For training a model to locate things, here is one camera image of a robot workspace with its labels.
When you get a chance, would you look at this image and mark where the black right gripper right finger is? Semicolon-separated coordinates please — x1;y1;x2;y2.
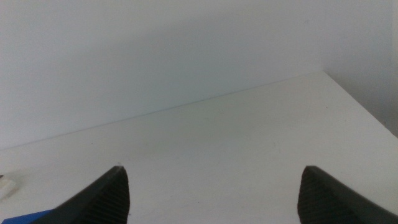
297;165;398;224

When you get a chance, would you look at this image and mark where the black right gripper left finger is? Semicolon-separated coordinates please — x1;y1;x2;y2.
29;165;131;224

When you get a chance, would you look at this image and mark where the blue rectangular mat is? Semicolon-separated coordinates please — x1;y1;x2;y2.
0;209;55;224

